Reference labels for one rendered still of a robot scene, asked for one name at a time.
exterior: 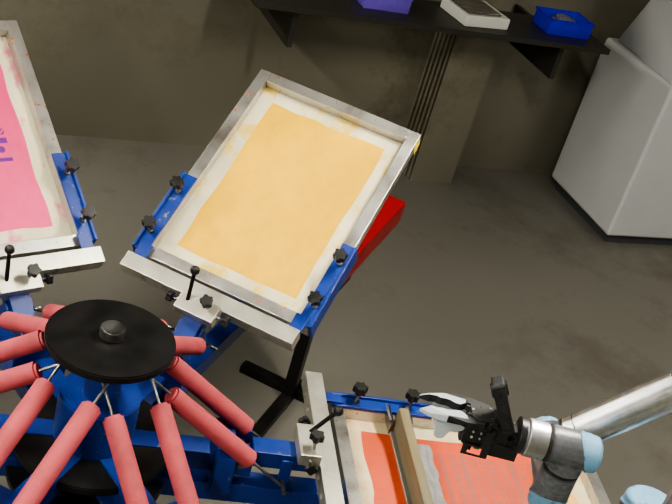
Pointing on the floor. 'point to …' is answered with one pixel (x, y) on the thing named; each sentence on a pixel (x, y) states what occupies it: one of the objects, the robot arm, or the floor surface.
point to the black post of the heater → (291, 388)
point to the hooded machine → (625, 136)
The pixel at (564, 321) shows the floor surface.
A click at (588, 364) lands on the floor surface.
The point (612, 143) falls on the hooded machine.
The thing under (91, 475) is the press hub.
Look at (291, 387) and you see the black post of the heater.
